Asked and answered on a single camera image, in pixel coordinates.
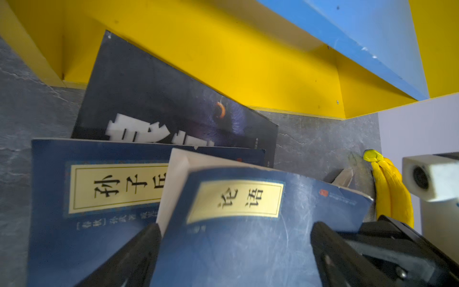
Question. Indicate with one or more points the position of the yellow bookshelf pink blue shelves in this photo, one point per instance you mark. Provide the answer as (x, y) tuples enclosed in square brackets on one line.
[(330, 59)]

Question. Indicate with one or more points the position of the yellow toy banana bunch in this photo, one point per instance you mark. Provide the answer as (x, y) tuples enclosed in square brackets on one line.
[(392, 197)]

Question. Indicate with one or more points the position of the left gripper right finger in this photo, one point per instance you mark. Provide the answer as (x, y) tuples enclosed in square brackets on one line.
[(339, 265)]

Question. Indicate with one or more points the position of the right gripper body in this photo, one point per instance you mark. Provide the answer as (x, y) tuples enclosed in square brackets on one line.
[(403, 255)]

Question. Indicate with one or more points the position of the black wolf cover book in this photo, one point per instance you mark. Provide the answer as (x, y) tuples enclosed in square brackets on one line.
[(133, 96)]

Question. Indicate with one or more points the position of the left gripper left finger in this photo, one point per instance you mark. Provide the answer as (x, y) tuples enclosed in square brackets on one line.
[(132, 266)]

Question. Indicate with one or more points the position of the blue book Sunzi label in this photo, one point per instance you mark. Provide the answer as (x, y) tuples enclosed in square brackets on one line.
[(89, 198)]

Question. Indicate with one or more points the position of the blue book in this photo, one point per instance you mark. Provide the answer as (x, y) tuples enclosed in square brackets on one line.
[(340, 177)]

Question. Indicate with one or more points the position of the blue book Lunyu label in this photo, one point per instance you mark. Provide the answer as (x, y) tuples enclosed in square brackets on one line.
[(230, 224)]

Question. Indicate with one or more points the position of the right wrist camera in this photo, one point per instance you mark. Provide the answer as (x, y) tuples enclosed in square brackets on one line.
[(433, 181)]

